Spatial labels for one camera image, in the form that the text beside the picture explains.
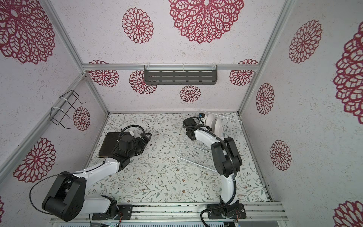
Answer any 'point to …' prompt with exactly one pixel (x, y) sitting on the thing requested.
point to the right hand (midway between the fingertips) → (208, 127)
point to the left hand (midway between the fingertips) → (150, 140)
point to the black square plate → (110, 141)
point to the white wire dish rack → (199, 151)
